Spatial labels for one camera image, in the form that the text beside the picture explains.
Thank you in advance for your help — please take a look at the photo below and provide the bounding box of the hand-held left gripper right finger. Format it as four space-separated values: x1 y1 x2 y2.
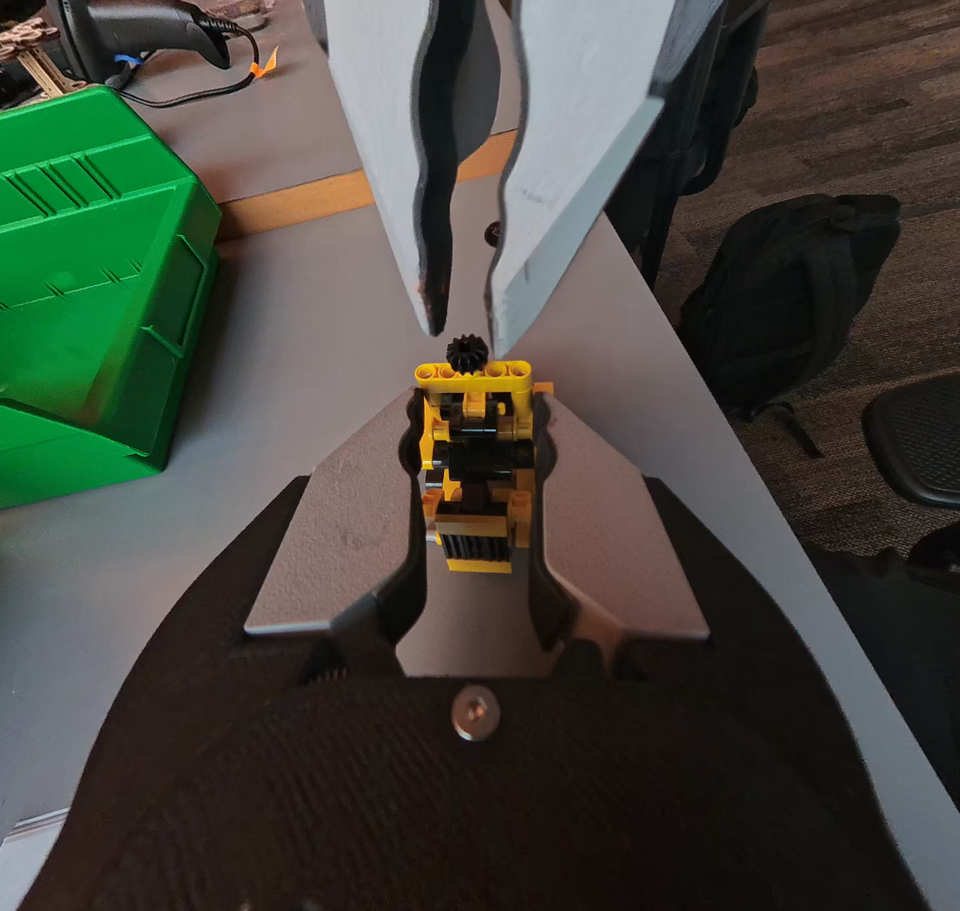
527 392 711 659

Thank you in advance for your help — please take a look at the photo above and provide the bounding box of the black barcode scanner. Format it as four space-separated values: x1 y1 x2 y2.
42 0 234 81

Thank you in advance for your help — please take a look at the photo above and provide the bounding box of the black mesh office chair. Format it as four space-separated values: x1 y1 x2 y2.
861 373 960 575

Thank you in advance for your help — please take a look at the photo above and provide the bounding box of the yellow and black lego vehicle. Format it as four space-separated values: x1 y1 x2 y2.
414 359 555 575

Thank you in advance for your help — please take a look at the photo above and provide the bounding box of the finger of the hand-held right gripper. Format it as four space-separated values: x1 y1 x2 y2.
288 0 485 339
482 0 755 356

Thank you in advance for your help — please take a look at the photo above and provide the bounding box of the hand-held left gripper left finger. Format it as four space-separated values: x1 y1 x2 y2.
244 386 430 668

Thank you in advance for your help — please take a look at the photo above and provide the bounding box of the black bag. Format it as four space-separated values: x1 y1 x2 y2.
808 543 960 815

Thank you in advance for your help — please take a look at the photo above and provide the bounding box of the green plastic storage bin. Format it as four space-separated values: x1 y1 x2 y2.
0 84 223 512

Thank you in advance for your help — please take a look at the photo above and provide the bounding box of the black backpack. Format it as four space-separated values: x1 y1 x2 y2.
678 192 902 459

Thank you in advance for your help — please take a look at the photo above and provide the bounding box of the wooden stick model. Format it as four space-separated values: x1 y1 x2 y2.
0 20 85 100

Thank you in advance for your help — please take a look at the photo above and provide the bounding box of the black lego gear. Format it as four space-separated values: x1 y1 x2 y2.
445 333 491 377

